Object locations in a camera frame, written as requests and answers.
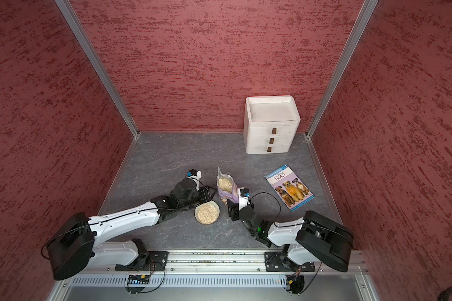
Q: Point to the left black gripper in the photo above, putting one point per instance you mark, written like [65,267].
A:
[205,192]

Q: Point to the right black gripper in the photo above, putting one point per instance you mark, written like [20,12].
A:
[233,210]

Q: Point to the white green patterned bowl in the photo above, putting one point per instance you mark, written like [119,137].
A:
[207,212]

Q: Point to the purple oats bag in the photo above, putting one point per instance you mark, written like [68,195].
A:
[227,188]

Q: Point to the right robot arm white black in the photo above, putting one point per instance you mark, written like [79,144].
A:
[307,239]

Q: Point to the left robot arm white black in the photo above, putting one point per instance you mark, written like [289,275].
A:
[83,241]

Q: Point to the oats in bowl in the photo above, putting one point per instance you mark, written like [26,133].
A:
[207,212]

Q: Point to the dog picture booklet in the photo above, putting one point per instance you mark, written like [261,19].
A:
[289,187]

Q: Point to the white three-drawer storage box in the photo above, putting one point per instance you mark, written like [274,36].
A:
[270,124]

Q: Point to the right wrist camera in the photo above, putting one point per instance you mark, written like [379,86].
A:
[243,194]

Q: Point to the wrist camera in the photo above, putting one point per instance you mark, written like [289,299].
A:
[194,174]
[243,194]

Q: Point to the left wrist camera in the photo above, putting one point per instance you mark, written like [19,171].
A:
[194,174]

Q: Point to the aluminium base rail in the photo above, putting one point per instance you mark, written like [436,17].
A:
[221,275]

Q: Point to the left aluminium corner post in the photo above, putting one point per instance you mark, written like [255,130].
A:
[73,21]

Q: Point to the aluminium corner post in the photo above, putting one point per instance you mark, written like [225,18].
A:
[356,33]
[73,21]

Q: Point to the right aluminium corner post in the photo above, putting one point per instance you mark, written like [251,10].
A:
[356,33]

